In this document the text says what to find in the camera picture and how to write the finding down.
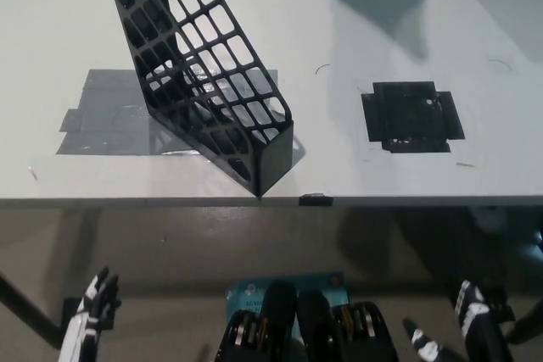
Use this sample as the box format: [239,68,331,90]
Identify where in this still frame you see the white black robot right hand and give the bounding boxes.
[401,279,515,362]

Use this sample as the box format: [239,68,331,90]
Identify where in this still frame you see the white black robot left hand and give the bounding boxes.
[59,266,122,362]

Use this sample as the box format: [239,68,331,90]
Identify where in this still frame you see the black lattice magazine stand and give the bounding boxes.
[101,0,294,200]

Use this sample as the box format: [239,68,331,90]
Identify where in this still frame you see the black table leg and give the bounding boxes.
[487,290,543,345]
[0,270,116,351]

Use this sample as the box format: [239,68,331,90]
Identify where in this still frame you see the small black tape piece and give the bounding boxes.
[298,193,334,208]

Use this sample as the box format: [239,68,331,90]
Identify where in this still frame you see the square black tape patch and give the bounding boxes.
[361,81,466,155]

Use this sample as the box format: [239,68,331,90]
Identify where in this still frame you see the large grey tape patch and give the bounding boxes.
[54,68,279,157]

